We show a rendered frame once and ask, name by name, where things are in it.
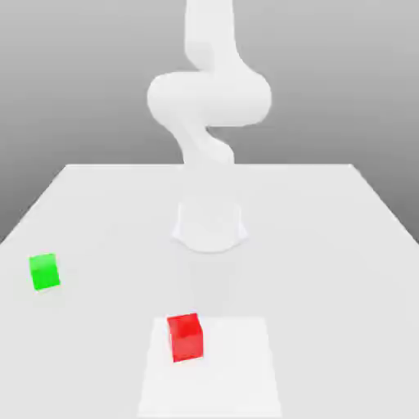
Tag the small green cube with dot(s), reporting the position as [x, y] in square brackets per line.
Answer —
[44, 271]

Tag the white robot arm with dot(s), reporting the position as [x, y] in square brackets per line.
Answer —
[209, 98]

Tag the small red cube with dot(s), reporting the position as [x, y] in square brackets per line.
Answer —
[185, 338]

